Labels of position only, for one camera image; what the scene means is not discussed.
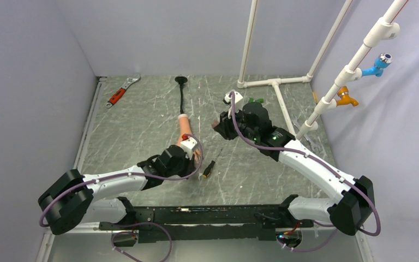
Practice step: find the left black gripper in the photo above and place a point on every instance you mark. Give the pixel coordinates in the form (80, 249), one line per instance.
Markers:
(190, 167)

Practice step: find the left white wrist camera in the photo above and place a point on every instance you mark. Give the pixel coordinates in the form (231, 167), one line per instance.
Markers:
(189, 145)

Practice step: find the blue faucet valve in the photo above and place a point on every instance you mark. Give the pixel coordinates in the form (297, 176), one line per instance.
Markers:
(381, 62)

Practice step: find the mannequin practice hand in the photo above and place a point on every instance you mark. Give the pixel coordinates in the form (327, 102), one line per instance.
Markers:
(184, 128)

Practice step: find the orange faucet valve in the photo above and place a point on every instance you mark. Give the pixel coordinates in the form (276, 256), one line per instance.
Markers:
(344, 97)

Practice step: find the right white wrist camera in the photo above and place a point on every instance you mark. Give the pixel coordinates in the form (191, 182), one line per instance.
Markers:
(234, 96)

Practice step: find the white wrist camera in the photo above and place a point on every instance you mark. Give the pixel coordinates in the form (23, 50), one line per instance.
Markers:
(234, 96)
(189, 145)

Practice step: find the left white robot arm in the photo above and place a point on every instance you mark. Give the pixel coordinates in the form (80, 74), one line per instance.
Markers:
(77, 199)

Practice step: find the glitter nail polish bottle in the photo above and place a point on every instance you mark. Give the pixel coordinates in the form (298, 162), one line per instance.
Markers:
(215, 124)

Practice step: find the near black yellow screwdriver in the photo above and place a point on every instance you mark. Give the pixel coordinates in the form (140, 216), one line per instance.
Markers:
(207, 172)

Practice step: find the black hand stand stem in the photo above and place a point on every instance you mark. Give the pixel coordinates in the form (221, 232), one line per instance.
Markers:
(181, 80)

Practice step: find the red adjustable wrench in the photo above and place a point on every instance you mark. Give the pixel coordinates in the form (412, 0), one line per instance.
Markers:
(122, 90)

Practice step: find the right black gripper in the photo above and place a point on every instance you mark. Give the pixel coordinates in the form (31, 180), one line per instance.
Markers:
(225, 126)

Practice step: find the black base frame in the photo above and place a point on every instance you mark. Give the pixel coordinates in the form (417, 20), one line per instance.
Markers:
(263, 222)

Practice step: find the green valve pvc fitting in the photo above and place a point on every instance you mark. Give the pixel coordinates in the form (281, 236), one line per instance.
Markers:
(260, 100)

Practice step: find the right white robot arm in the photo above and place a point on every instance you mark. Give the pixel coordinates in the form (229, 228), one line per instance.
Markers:
(350, 203)

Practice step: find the silver open-end wrench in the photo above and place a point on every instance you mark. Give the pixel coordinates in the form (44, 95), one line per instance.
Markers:
(314, 146)

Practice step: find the white pvc pipe frame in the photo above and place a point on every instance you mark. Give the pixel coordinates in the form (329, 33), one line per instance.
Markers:
(351, 44)

